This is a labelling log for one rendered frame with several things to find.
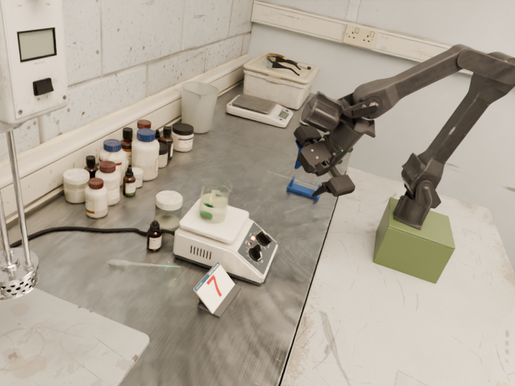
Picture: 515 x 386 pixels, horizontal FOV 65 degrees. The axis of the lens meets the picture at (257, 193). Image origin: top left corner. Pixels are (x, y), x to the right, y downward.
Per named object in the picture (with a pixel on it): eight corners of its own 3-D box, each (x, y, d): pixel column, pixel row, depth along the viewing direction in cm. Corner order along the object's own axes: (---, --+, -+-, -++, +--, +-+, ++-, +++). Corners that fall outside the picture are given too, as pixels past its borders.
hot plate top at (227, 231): (250, 215, 90) (250, 211, 89) (232, 245, 79) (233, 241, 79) (200, 199, 91) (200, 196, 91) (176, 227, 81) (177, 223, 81)
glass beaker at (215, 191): (190, 214, 85) (194, 179, 81) (214, 206, 89) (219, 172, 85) (211, 231, 81) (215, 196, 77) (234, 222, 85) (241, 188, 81)
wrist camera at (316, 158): (326, 133, 87) (305, 135, 82) (345, 160, 84) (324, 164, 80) (310, 151, 91) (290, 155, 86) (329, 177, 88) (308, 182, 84)
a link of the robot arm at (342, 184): (329, 106, 91) (309, 107, 87) (375, 171, 84) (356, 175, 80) (309, 131, 97) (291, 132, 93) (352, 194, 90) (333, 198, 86)
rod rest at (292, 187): (320, 194, 120) (323, 184, 118) (318, 200, 117) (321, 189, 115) (288, 184, 122) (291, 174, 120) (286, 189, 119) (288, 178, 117)
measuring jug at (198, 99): (178, 114, 154) (182, 76, 146) (212, 119, 157) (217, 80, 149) (177, 134, 138) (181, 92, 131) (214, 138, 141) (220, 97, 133)
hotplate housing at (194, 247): (276, 252, 93) (283, 224, 89) (261, 289, 82) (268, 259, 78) (188, 223, 96) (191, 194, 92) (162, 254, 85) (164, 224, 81)
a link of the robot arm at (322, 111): (375, 92, 83) (327, 65, 81) (387, 104, 76) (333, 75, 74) (346, 137, 89) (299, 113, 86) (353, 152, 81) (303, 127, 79)
